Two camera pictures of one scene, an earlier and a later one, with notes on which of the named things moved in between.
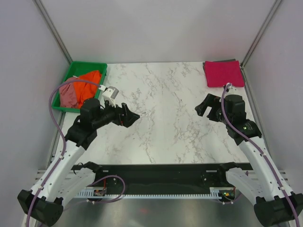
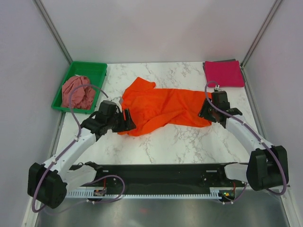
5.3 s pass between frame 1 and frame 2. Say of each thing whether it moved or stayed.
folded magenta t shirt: stayed
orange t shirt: moved
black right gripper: stayed
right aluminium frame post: stayed
